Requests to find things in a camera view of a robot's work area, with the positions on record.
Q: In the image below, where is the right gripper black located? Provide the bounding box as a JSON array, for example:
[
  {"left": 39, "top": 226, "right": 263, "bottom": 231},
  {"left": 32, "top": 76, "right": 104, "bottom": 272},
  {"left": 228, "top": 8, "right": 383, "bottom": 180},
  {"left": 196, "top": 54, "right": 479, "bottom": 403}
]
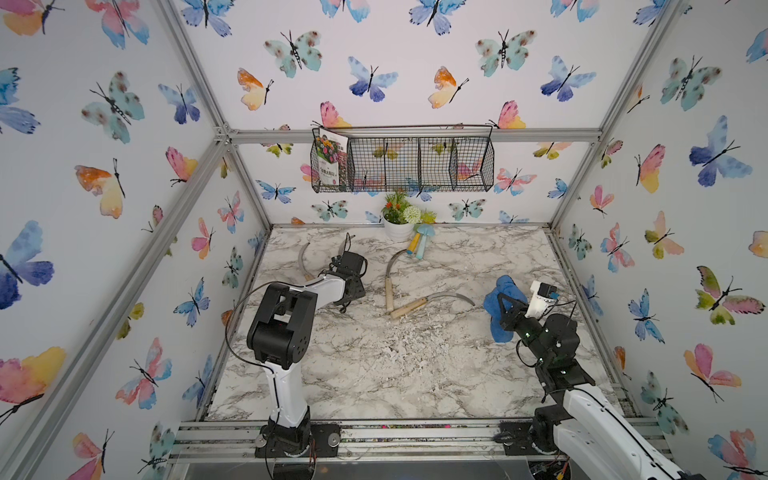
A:
[{"left": 500, "top": 292, "right": 553, "bottom": 371}]

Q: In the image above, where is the blue microfiber rag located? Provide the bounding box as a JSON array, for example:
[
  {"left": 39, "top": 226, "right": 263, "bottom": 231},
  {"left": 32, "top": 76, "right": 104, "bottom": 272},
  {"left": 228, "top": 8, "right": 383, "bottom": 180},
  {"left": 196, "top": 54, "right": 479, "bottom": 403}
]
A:
[{"left": 483, "top": 275, "right": 528, "bottom": 344}]

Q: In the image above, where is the sickle wooden handle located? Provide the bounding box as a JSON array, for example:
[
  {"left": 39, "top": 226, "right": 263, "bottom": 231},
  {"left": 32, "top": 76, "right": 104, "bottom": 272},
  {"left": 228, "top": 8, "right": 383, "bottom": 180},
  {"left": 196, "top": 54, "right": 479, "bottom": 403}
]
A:
[
  {"left": 337, "top": 232, "right": 354, "bottom": 257},
  {"left": 389, "top": 292, "right": 475, "bottom": 319},
  {"left": 384, "top": 249, "right": 407, "bottom": 313},
  {"left": 298, "top": 241, "right": 319, "bottom": 283}
]

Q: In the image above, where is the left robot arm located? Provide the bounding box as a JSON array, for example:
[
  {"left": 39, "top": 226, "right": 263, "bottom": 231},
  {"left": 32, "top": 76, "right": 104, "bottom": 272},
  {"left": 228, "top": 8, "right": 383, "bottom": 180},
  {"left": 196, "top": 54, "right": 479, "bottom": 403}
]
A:
[{"left": 224, "top": 251, "right": 368, "bottom": 457}]

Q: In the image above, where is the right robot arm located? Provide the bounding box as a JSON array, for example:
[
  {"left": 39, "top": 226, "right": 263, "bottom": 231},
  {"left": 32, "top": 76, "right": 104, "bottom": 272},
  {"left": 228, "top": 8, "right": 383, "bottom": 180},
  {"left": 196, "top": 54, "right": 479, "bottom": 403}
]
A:
[{"left": 497, "top": 293, "right": 703, "bottom": 479}]

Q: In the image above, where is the white pot with plant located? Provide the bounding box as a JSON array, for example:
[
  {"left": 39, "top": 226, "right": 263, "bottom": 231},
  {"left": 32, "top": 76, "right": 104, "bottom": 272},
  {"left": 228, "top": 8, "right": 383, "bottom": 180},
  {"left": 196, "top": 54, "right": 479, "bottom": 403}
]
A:
[{"left": 381, "top": 190, "right": 437, "bottom": 243}]

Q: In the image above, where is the teal garden trowel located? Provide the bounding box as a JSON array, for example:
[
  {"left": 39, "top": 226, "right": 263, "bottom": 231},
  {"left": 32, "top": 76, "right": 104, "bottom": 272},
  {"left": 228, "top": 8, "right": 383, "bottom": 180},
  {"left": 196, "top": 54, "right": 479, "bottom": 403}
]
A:
[{"left": 415, "top": 223, "right": 435, "bottom": 260}]

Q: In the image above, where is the seed packet in basket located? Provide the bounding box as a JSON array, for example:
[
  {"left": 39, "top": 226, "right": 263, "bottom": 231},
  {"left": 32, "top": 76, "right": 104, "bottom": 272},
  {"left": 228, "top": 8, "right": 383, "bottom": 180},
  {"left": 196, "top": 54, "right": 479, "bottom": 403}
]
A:
[{"left": 314, "top": 128, "right": 348, "bottom": 188}]

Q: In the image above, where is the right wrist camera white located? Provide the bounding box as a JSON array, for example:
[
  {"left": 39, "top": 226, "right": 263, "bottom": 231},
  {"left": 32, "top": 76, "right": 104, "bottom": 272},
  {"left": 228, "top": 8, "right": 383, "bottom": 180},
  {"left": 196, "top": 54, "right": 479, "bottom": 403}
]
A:
[{"left": 525, "top": 281, "right": 560, "bottom": 318}]

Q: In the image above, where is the yellow handled garden tool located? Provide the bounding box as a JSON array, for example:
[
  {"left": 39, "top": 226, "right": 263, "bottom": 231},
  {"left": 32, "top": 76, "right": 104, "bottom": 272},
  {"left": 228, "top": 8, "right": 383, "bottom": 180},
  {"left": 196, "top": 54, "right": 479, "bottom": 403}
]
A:
[{"left": 406, "top": 232, "right": 422, "bottom": 255}]

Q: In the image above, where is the black wire wall basket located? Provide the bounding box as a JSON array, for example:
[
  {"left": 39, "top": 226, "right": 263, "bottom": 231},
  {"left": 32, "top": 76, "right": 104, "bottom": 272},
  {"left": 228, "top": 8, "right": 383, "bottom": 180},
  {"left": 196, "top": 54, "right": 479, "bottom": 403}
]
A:
[{"left": 310, "top": 124, "right": 495, "bottom": 193}]

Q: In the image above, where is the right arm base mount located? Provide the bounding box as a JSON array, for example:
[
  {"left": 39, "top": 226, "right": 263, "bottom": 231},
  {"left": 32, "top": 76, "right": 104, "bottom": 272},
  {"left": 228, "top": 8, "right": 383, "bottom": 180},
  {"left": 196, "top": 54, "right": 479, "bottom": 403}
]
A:
[{"left": 493, "top": 405, "right": 572, "bottom": 456}]

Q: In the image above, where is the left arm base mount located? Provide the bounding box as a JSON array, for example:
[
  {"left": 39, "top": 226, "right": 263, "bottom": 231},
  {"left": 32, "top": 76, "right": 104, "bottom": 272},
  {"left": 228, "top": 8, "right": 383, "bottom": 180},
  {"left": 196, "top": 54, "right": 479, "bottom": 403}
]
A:
[{"left": 255, "top": 411, "right": 341, "bottom": 459}]

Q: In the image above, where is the aluminium front rail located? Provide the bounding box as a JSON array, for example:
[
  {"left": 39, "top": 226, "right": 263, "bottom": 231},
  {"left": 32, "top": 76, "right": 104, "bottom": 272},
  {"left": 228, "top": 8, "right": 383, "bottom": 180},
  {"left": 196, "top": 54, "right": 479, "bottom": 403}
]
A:
[{"left": 170, "top": 418, "right": 565, "bottom": 464}]

